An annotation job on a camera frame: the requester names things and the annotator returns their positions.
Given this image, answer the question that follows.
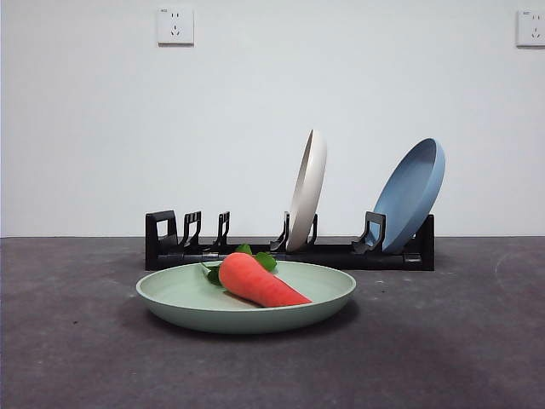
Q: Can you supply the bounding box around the blue plate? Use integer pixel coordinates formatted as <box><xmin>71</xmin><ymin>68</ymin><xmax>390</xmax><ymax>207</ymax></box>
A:
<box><xmin>372</xmin><ymin>137</ymin><xmax>447</xmax><ymax>252</ymax></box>

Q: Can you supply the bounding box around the green plate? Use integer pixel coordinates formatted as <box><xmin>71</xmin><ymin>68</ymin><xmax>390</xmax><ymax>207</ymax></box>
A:
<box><xmin>135</xmin><ymin>260</ymin><xmax>357</xmax><ymax>335</ymax></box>

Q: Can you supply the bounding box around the orange carrot with green leaves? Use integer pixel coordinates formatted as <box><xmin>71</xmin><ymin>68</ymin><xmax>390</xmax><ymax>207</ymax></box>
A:
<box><xmin>200</xmin><ymin>243</ymin><xmax>314</xmax><ymax>308</ymax></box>

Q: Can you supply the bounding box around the black plate rack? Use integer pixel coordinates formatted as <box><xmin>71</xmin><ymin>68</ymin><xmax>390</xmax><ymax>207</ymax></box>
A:
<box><xmin>145</xmin><ymin>210</ymin><xmax>436</xmax><ymax>272</ymax></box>

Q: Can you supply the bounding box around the white wall socket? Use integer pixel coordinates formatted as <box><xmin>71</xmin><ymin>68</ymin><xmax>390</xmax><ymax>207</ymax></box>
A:
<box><xmin>516</xmin><ymin>9</ymin><xmax>545</xmax><ymax>48</ymax></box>
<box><xmin>157</xmin><ymin>6</ymin><xmax>195</xmax><ymax>47</ymax></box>

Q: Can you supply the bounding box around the cream plate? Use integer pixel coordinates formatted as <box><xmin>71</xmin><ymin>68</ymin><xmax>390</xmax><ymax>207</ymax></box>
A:
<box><xmin>285</xmin><ymin>128</ymin><xmax>329</xmax><ymax>253</ymax></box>

